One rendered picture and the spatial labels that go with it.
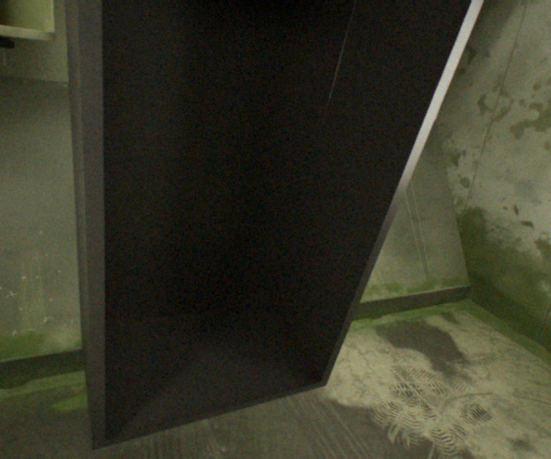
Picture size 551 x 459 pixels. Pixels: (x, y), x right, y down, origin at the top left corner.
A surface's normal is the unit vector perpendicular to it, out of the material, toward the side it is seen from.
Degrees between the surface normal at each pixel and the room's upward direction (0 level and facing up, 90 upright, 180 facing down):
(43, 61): 90
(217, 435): 0
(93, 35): 102
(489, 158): 90
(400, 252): 57
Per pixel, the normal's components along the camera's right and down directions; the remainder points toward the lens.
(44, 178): 0.43, -0.20
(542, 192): -0.89, 0.05
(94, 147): 0.40, 0.55
